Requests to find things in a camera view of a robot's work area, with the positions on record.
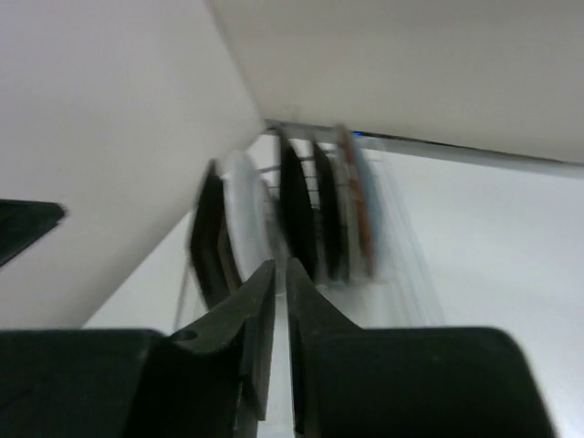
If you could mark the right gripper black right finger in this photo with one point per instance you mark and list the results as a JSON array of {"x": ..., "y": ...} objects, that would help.
[{"x": 349, "y": 381}]

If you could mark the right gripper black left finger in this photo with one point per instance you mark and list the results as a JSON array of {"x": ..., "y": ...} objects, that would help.
[{"x": 211, "y": 378}]

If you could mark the square yellow plate dark rim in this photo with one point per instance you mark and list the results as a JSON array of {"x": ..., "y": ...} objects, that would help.
[{"x": 210, "y": 249}]

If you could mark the red teal round plate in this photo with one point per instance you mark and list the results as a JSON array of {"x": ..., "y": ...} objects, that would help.
[{"x": 248, "y": 214}]

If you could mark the round plate black checkered rim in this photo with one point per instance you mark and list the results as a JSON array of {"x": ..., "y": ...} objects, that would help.
[{"x": 333, "y": 231}]

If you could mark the clear plastic dish rack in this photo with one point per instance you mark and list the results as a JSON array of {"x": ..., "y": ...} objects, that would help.
[{"x": 401, "y": 294}]

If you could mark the blue round plate brown rim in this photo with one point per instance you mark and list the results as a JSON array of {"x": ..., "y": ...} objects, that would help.
[{"x": 365, "y": 197}]

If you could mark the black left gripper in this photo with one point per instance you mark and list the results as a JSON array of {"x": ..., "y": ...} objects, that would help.
[{"x": 25, "y": 222}]

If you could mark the black square floral plate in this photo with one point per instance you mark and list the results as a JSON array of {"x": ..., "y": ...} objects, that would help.
[{"x": 295, "y": 210}]

